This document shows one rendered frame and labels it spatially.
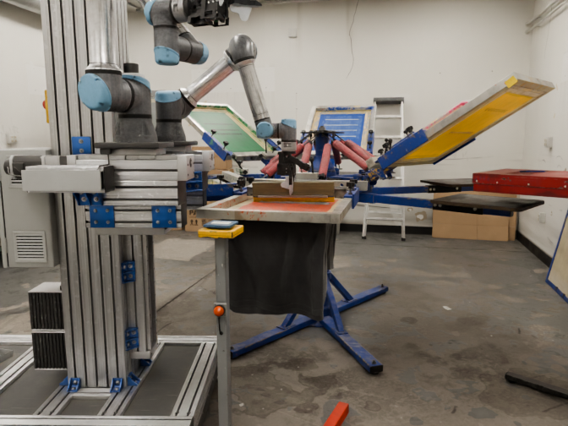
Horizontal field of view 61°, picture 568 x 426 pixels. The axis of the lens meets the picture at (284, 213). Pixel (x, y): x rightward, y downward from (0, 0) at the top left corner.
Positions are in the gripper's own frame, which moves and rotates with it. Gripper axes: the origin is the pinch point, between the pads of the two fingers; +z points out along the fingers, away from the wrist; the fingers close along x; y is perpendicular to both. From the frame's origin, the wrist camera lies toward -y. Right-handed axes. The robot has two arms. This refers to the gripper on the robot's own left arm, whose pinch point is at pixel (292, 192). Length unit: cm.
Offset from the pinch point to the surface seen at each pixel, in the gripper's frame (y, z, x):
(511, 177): -101, -9, -9
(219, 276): 12, 24, 70
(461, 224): -131, 83, -407
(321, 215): -22, 3, 51
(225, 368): 11, 59, 70
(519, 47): -187, -132, -421
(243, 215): 9, 4, 51
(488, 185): -92, -4, -14
